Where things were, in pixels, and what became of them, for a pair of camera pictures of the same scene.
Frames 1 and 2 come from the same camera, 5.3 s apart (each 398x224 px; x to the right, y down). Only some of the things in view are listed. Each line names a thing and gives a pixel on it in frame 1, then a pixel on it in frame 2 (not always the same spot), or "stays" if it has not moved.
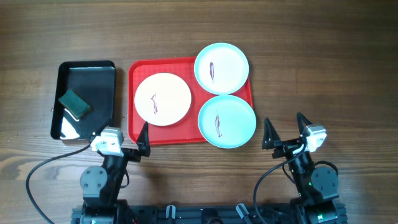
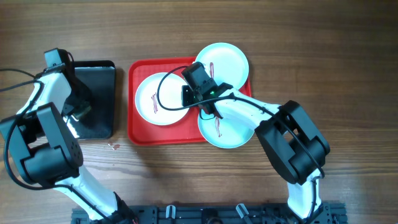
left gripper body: (132, 154) to (78, 98)
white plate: (162, 99) stays
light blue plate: (227, 121) stays
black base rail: (285, 213) stays
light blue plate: (221, 68) stays
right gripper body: (287, 149) to (189, 97)
